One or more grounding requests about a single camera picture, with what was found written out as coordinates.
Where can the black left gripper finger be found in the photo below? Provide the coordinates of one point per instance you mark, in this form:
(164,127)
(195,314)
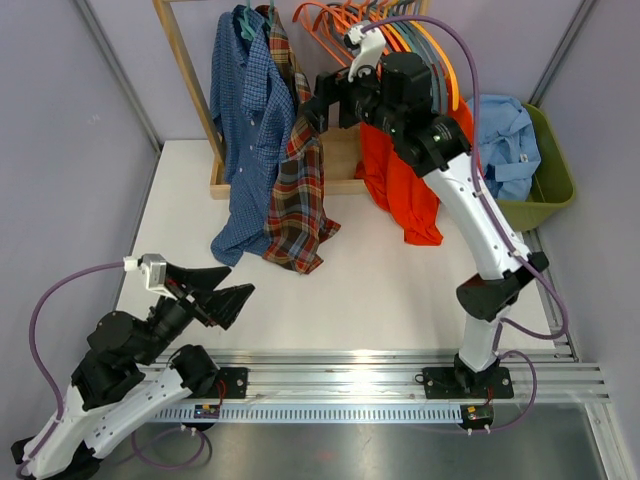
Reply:
(199,283)
(222,307)

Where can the hanging hanger bunch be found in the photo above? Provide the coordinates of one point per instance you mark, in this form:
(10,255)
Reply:
(329,23)

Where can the teal hanger plaid shirt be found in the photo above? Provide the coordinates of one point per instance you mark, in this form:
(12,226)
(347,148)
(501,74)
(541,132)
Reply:
(267,11)

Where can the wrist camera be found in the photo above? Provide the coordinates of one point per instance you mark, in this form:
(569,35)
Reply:
(153,269)
(369,44)

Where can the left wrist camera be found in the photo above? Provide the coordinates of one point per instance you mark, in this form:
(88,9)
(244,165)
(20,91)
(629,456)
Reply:
(153,269)

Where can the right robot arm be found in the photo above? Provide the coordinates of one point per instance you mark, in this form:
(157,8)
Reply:
(440,152)

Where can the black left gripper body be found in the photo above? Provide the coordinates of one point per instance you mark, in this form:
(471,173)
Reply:
(194,309)

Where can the aluminium rail base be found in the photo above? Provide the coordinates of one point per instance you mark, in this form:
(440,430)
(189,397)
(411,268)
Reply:
(380,386)

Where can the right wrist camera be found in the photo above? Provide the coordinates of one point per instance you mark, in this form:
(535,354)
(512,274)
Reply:
(369,44)

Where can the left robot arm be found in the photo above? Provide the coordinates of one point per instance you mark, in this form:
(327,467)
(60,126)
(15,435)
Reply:
(108,398)

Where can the blue checked shirt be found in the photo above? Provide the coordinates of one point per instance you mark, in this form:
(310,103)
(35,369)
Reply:
(252,109)

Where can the orange t-shirt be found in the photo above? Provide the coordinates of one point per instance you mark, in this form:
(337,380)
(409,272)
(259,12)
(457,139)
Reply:
(396,189)

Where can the wooden clothes rack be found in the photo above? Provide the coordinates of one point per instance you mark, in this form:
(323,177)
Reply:
(342,149)

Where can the light blue shirt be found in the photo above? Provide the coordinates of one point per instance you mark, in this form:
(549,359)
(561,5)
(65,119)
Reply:
(507,147)

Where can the green plastic basket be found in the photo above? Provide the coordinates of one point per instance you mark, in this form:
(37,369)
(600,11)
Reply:
(553,187)

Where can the red brown plaid shirt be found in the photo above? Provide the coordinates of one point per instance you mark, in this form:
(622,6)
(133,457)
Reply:
(297,223)

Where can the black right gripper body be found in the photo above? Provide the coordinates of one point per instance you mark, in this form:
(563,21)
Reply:
(361,104)

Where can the teal hanger blue shirt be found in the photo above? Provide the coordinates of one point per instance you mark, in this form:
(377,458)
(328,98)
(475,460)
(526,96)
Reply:
(247,33)

